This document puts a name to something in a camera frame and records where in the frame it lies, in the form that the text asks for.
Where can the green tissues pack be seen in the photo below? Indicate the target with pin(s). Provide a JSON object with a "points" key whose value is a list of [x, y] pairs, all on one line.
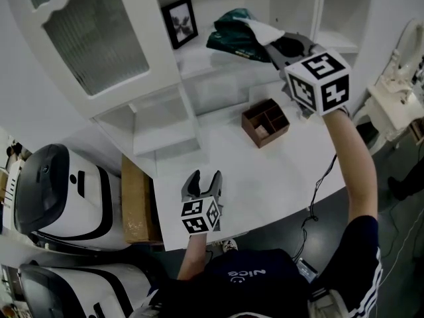
{"points": [[235, 38]]}

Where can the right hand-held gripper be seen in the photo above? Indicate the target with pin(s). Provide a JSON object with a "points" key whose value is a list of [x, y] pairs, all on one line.
{"points": [[318, 81]]}

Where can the person's left forearm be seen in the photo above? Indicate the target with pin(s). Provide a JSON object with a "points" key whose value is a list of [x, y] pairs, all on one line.
{"points": [[193, 257]]}

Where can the flat cardboard box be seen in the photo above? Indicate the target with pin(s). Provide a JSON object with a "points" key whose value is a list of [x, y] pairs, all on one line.
{"points": [[134, 204]]}

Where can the small waist device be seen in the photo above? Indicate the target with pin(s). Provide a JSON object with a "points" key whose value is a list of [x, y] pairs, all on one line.
{"points": [[307, 269]]}

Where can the oval cream vanity mirror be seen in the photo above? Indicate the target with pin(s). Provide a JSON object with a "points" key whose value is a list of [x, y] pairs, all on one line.
{"points": [[409, 48]]}

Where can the person's white left shoe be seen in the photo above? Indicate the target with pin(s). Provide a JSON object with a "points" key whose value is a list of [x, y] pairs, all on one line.
{"points": [[230, 245]]}

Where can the person's dark shirt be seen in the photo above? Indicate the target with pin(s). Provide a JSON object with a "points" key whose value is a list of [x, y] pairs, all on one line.
{"points": [[261, 287]]}

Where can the person's right forearm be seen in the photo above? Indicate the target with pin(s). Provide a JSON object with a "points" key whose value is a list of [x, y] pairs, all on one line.
{"points": [[354, 167]]}

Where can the white shelf compartment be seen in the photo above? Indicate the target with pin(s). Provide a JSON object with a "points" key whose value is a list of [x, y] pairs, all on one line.
{"points": [[212, 61]]}

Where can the brown wooden organizer box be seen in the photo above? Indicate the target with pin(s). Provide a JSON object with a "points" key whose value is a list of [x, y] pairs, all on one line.
{"points": [[255, 129]]}

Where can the white and black robot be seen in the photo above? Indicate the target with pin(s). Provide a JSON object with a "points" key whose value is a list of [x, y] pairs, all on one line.
{"points": [[66, 207], [86, 290]]}

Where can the white desk hutch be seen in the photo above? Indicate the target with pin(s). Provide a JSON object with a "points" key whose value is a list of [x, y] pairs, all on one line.
{"points": [[99, 45]]}

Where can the black picture frame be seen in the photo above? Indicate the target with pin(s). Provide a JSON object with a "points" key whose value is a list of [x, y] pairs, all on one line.
{"points": [[180, 23]]}

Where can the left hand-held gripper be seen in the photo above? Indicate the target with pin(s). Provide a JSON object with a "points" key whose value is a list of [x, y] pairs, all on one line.
{"points": [[198, 215]]}

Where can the cream vanity table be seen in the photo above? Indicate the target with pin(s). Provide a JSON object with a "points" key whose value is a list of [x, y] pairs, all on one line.
{"points": [[391, 111]]}

